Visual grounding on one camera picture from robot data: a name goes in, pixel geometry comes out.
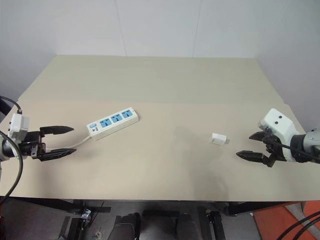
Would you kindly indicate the black table frame beam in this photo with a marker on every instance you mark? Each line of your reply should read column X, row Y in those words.
column 262, row 207
column 50, row 203

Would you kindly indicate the white blue power strip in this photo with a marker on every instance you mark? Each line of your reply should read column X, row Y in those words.
column 112, row 122

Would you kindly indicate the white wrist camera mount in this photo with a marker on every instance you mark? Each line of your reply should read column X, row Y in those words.
column 278, row 123
column 18, row 123

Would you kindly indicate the dark rounded shape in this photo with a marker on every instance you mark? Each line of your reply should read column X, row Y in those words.
column 127, row 227

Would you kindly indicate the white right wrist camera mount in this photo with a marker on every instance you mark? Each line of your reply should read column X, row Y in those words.
column 278, row 123

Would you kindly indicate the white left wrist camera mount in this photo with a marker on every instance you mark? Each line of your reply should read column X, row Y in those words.
column 18, row 123

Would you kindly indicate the black table leg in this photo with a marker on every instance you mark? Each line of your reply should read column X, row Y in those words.
column 215, row 225
column 74, row 228

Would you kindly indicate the white plug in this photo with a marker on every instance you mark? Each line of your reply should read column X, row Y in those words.
column 218, row 138

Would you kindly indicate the silver metal clamp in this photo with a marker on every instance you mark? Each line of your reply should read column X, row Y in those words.
column 86, row 214

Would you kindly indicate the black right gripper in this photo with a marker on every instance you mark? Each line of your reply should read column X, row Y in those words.
column 273, row 150

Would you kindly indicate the orange floor mat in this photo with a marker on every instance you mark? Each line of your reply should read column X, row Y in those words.
column 275, row 225

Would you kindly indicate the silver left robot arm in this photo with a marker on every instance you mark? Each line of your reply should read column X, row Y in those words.
column 4, row 150

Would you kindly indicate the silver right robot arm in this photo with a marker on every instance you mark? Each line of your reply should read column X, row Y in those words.
column 311, row 145

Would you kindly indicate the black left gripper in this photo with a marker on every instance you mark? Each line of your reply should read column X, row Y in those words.
column 31, row 147

